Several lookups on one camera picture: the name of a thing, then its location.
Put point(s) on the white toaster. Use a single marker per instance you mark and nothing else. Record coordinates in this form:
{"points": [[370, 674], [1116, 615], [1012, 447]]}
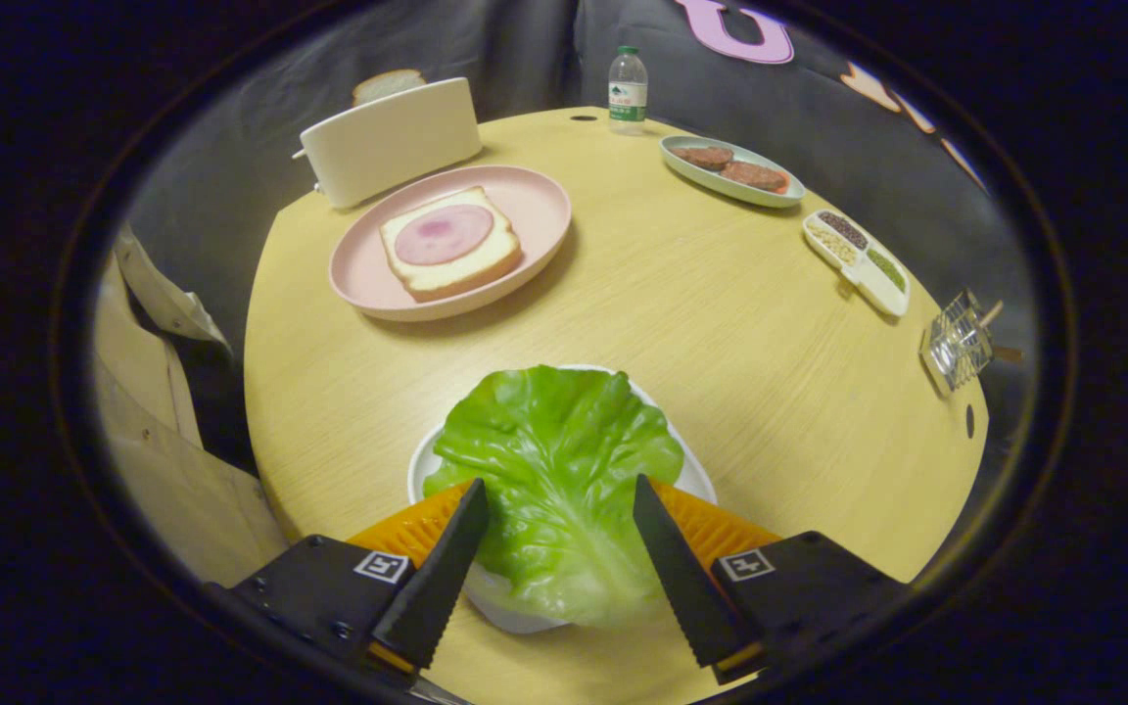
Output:
{"points": [[388, 142]]}

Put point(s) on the white divided seasoning dish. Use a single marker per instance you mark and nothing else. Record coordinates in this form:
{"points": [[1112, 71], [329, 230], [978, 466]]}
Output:
{"points": [[882, 294]]}

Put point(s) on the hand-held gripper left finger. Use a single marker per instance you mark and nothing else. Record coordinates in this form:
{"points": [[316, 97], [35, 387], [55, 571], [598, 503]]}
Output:
{"points": [[437, 587]]}

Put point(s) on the green lettuce leaf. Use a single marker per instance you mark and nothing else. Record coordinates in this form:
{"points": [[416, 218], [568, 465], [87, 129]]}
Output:
{"points": [[554, 450]]}

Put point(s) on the wooden spoon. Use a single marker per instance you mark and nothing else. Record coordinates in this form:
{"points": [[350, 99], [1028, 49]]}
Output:
{"points": [[1008, 352]]}

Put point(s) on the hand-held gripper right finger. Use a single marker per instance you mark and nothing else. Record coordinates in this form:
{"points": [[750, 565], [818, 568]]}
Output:
{"points": [[686, 587]]}

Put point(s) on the clear glass cup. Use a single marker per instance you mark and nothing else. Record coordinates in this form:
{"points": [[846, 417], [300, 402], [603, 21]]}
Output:
{"points": [[956, 343]]}

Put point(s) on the pink ham slice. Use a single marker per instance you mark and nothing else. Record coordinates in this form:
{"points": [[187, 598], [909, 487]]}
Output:
{"points": [[444, 235]]}

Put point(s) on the pale green oval plate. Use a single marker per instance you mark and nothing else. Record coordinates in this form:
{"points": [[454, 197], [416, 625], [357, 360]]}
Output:
{"points": [[770, 198]]}

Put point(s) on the white plate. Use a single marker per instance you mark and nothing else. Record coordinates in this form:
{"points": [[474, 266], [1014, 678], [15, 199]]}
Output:
{"points": [[696, 480]]}

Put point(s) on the light wooden board frame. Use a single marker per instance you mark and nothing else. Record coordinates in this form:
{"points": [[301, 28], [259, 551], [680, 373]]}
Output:
{"points": [[153, 460]]}

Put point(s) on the plain toast bread slice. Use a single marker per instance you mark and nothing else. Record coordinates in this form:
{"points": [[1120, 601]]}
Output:
{"points": [[386, 84]]}

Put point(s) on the clear plastic water bottle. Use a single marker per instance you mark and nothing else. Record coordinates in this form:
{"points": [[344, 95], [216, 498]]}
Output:
{"points": [[628, 98]]}

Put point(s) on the wooden stick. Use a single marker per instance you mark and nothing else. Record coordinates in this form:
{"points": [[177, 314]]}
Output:
{"points": [[991, 312]]}

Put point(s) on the black backdrop cloth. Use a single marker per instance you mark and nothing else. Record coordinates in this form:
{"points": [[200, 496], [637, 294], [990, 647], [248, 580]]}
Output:
{"points": [[525, 49]]}

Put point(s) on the pink plate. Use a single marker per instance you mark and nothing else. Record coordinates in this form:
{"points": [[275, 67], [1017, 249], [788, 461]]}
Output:
{"points": [[535, 211]]}

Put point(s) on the bread slice under ham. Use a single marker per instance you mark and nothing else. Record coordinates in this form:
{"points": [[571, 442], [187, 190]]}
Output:
{"points": [[497, 250]]}

